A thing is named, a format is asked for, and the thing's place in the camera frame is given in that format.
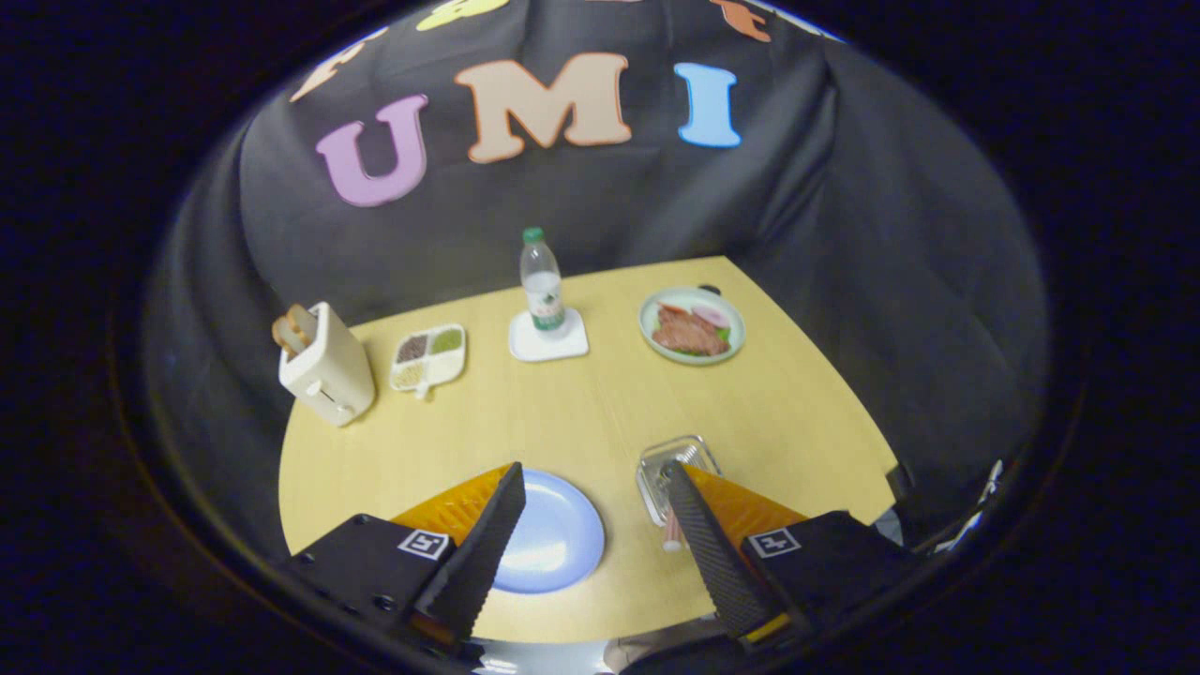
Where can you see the clear green-capped water bottle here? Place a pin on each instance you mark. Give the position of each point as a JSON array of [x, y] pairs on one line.
[[544, 295]]

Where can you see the pale green food plate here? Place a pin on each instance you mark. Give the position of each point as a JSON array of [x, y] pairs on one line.
[[736, 333]]

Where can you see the sliced meat and vegetables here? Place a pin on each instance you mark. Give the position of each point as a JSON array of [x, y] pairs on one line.
[[689, 333]]

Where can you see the blue round plate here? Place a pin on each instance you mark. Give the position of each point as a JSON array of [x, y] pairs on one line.
[[562, 544]]

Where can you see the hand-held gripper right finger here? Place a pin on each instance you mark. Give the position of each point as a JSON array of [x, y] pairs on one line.
[[717, 562]]

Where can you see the white square coaster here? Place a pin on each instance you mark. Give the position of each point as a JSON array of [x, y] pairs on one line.
[[530, 347]]

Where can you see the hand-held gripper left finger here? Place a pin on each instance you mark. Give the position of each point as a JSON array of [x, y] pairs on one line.
[[478, 562]]

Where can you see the black backdrop cloth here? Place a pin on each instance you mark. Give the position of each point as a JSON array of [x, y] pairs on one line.
[[844, 234]]

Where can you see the cream toaster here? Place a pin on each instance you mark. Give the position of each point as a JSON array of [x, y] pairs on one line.
[[333, 375]]

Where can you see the brown toast slice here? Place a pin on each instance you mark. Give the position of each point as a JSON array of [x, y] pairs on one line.
[[303, 322], [284, 333]]

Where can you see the white divided condiment dish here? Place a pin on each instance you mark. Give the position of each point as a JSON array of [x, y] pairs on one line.
[[427, 361]]

